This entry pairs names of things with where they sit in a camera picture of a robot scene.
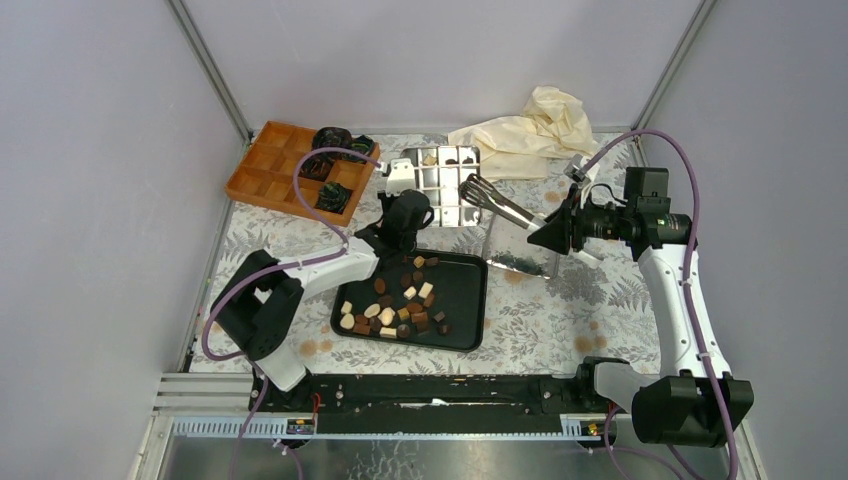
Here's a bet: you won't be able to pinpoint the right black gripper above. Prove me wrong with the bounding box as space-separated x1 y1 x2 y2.
527 183 634 256

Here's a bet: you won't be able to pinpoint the pink grid box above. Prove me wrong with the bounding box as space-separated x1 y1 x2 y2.
400 145 481 228

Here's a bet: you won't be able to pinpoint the metal serving tongs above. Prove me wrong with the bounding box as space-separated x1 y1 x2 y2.
459 174 605 268

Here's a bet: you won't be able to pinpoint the black plastic tray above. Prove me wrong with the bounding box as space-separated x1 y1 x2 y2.
330 250 488 353

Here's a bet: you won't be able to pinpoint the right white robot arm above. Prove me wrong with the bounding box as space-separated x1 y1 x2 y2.
528 167 754 448

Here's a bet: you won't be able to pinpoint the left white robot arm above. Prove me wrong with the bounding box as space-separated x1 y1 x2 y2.
201 190 434 411

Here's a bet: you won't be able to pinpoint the white chocolate piece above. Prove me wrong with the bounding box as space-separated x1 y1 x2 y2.
418 282 433 299

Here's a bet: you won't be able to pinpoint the white oval chocolate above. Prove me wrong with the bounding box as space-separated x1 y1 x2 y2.
363 303 382 318

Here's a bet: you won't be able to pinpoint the silver metal tray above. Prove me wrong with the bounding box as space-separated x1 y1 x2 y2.
482 216 559 280

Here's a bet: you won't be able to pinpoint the dark paper cup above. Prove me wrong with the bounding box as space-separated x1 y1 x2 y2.
315 182 352 214
298 153 335 182
350 135 377 156
311 126 353 150

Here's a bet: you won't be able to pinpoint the cream cloth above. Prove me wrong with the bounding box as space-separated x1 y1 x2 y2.
448 86 600 181

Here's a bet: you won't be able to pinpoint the orange compartment box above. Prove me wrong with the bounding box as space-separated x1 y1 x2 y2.
224 121 375 227

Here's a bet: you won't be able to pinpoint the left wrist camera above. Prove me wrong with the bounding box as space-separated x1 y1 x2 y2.
379 157 417 196

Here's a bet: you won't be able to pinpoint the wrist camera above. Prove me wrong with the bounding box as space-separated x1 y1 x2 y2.
564 154 599 199
379 157 417 196

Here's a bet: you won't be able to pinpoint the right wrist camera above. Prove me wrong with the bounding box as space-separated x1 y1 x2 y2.
564 154 599 199

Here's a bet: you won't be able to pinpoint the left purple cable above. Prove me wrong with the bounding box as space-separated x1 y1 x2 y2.
200 146 389 480

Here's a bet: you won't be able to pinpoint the purple cable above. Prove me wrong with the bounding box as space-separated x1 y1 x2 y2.
200 146 389 480
576 129 740 480

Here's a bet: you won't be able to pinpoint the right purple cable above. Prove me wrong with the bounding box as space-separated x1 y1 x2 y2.
576 129 740 480

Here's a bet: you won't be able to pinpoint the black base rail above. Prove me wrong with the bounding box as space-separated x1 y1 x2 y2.
248 374 611 436

